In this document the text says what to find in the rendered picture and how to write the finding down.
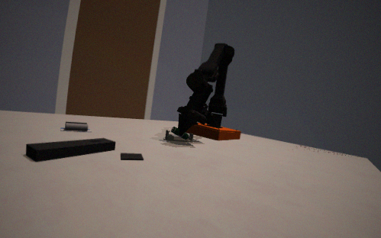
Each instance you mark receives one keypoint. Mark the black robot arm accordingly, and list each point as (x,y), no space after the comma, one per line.
(214,69)

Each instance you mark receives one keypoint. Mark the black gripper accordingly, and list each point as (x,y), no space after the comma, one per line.
(190,114)

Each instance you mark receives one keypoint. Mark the black rectangular bar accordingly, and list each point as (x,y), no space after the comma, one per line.
(40,152)

